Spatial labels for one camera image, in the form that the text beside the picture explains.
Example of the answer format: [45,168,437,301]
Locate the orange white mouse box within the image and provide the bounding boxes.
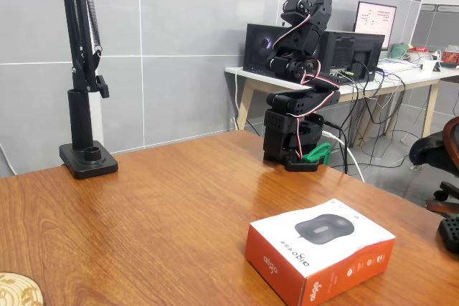
[245,197,397,306]

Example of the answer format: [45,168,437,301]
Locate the black perforated arm base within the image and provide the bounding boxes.
[437,215,459,252]

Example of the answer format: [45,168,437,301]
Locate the black computer case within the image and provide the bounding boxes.
[242,23,386,83]

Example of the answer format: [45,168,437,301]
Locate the computer monitor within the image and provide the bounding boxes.
[353,1,398,52]

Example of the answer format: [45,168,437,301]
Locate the white table wooden legs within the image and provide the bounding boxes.
[224,65,459,148]

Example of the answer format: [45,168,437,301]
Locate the green table clamp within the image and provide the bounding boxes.
[300,142,333,167]

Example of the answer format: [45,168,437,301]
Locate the red tin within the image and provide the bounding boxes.
[440,46,459,67]

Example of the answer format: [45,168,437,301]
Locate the black office chair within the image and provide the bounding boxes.
[408,116,459,218]

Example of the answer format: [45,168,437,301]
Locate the black stand clamp base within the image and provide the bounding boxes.
[59,87,119,181]

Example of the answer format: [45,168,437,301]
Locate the round wooden coaster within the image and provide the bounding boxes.
[0,272,44,306]

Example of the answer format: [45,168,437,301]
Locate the red white servo cable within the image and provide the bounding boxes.
[272,11,340,160]

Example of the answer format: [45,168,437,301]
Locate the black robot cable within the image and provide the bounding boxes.
[322,119,351,175]

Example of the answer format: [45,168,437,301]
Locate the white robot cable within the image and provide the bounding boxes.
[321,130,366,183]

